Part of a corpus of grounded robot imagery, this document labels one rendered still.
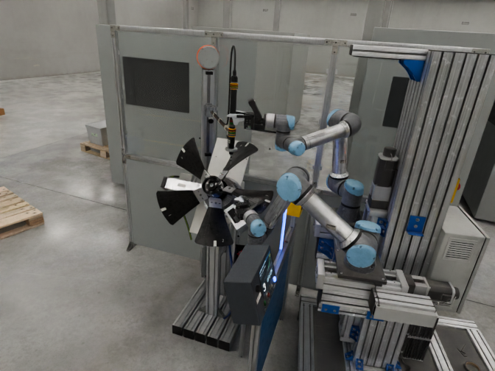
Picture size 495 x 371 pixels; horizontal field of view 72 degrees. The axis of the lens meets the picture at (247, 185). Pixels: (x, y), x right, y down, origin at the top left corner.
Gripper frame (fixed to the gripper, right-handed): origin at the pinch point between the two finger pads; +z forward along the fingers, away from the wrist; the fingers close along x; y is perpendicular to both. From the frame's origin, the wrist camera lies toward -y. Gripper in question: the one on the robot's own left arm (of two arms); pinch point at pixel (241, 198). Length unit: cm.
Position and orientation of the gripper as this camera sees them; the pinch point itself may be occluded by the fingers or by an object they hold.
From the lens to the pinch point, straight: 196.1
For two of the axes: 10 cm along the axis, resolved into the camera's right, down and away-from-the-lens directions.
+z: -3.2, -4.0, 8.6
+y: -9.5, 1.8, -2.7
